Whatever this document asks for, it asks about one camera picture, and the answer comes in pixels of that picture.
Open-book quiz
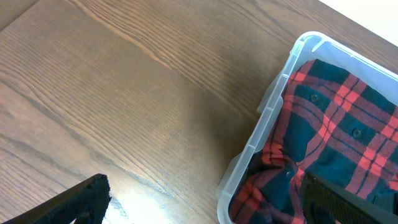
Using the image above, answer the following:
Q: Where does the red plaid flannel shirt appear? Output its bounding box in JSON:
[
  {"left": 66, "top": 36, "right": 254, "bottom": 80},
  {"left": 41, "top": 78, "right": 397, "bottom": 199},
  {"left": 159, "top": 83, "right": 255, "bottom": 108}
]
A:
[{"left": 229, "top": 60, "right": 397, "bottom": 223}]

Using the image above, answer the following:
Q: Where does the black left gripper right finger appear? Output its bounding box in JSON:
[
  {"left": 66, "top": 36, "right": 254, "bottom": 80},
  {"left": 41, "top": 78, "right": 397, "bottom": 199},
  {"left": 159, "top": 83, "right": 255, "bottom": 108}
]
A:
[{"left": 301, "top": 173, "right": 397, "bottom": 224}]

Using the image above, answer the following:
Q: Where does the clear plastic storage bin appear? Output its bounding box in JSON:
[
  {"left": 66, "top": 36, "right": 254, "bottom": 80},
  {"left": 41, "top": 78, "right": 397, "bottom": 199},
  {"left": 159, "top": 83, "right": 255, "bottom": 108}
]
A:
[{"left": 215, "top": 31, "right": 397, "bottom": 224}]

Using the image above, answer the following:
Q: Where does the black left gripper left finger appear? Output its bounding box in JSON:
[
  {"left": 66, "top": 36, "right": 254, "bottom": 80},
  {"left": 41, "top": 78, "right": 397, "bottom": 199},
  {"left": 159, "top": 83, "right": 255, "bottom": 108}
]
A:
[{"left": 4, "top": 174, "right": 111, "bottom": 224}]

